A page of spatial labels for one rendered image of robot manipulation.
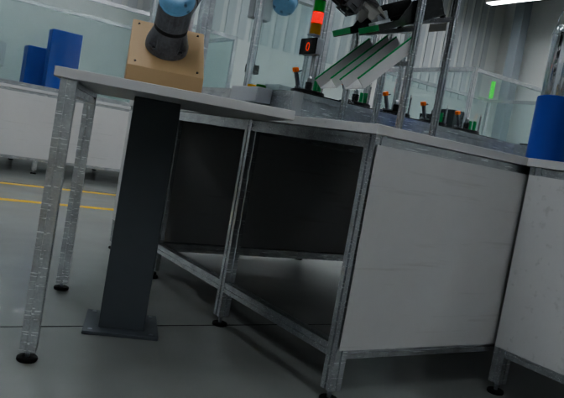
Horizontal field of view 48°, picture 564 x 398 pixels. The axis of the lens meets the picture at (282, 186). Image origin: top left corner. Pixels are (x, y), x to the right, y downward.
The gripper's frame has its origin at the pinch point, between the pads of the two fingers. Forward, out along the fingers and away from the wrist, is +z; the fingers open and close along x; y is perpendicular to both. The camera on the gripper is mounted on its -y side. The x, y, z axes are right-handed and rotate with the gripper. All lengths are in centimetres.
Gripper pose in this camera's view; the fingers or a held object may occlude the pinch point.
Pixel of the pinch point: (379, 15)
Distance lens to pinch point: 230.8
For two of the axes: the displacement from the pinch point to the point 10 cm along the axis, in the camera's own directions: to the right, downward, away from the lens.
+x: 4.1, 1.2, -9.0
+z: 7.4, 5.3, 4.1
